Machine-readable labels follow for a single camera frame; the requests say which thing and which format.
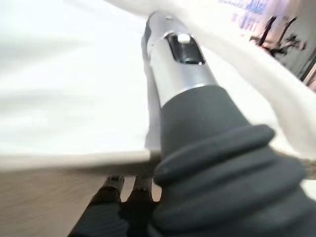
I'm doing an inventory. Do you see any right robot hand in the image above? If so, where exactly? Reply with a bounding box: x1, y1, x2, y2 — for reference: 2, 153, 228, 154
71, 11, 316, 237

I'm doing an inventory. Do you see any white duvet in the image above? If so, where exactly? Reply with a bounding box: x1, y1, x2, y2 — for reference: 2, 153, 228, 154
0, 0, 316, 198

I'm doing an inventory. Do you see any black tripod stand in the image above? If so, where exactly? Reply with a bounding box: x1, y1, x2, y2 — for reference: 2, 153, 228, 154
249, 14, 308, 56

